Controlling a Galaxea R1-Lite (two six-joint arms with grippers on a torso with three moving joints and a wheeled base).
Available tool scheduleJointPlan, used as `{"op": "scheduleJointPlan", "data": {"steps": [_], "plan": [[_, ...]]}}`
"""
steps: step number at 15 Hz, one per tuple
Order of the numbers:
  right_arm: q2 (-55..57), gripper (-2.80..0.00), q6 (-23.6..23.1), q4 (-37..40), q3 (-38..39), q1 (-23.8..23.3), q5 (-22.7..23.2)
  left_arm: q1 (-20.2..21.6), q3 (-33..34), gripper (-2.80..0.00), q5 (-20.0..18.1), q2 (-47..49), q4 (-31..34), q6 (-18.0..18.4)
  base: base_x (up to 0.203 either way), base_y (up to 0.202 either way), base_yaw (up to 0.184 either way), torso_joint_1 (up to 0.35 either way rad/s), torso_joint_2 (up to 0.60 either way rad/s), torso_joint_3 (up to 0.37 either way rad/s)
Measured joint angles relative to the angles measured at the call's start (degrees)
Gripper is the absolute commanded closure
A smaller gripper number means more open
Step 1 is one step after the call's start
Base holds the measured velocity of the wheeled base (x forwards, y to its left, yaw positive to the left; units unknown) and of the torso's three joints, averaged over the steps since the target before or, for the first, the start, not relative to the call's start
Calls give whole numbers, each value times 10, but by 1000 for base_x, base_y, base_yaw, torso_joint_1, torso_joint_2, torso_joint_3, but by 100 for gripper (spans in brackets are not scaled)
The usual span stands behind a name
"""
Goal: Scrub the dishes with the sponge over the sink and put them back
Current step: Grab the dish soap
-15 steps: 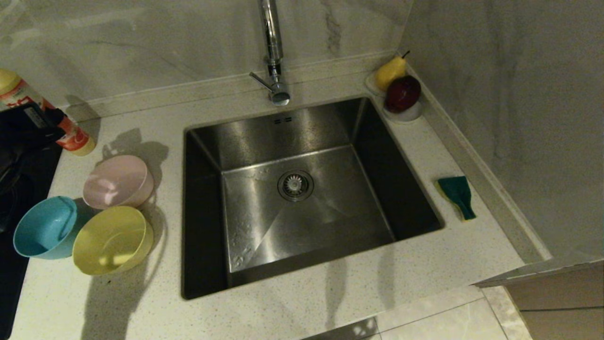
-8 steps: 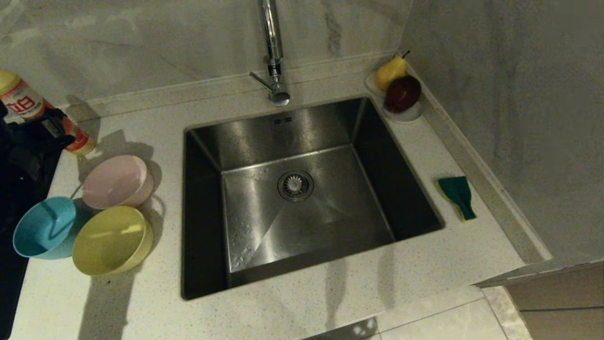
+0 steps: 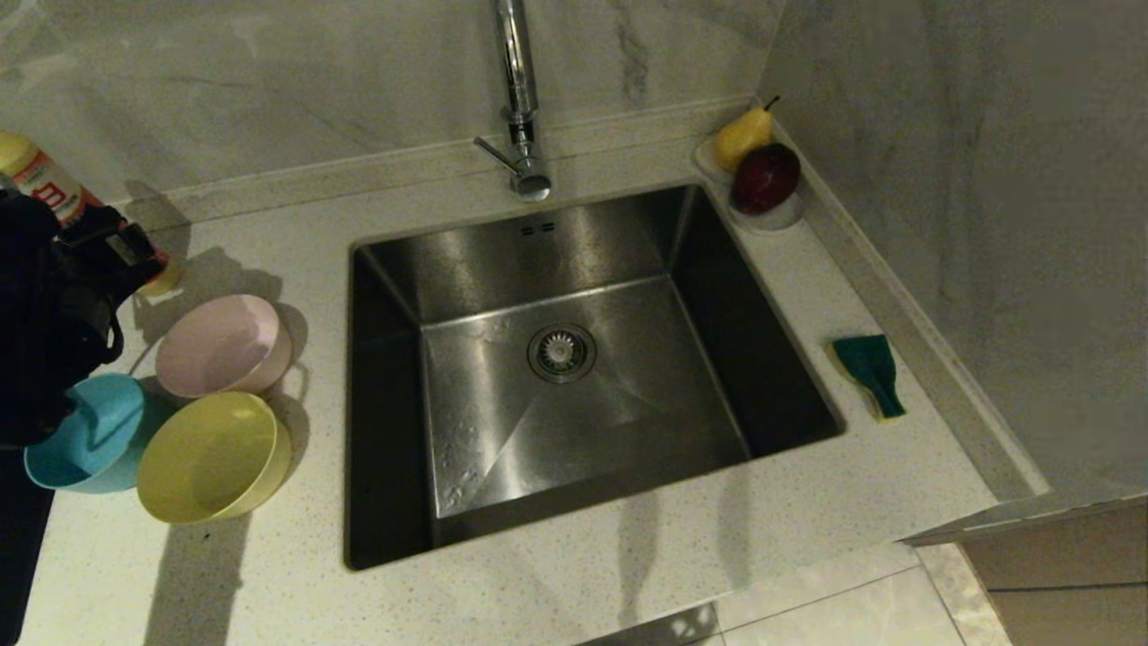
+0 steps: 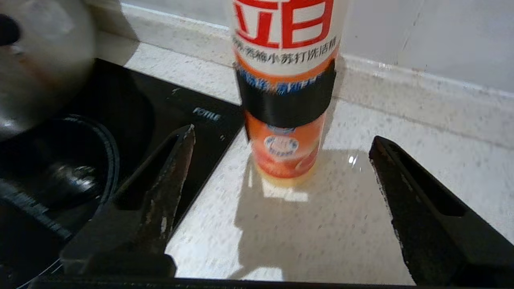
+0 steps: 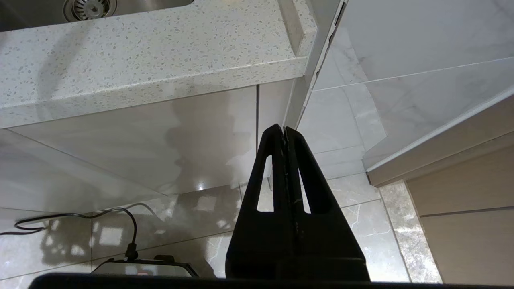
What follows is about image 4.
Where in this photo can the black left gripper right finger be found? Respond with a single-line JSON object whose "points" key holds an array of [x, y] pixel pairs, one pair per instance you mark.
{"points": [[433, 249]]}

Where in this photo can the black glass cooktop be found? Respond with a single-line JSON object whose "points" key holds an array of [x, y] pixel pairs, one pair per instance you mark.
{"points": [[168, 104]]}

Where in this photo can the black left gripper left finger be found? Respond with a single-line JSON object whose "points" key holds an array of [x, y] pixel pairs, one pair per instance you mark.
{"points": [[136, 233]]}

